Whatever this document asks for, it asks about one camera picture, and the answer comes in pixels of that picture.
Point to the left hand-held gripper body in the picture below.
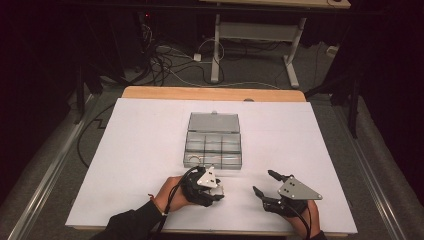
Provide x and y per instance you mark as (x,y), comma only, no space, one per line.
(200,190)

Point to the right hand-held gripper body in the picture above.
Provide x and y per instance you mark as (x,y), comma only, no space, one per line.
(295,195)

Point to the clear plastic compartment box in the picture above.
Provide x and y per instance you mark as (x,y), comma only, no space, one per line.
(213,143)

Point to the person's right hand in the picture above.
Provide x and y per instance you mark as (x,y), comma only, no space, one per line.
(305,223)

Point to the person's left hand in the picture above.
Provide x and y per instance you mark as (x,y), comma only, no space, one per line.
(170,195)

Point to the white table mat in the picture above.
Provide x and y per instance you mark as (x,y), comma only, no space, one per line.
(133,150)

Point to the grey table grommet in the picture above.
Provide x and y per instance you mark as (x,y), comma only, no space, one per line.
(248,99)

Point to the wooden table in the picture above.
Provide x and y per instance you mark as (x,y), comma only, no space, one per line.
(200,93)

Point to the black stand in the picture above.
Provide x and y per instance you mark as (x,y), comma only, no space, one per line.
(80,96)
(353,110)

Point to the white power adapter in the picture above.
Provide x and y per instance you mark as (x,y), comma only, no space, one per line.
(197,57)

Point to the metal floor rail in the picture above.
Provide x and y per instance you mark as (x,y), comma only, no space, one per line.
(43,186)
(370,180)

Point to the white desk frame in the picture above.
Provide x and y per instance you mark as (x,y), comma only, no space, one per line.
(216,50)

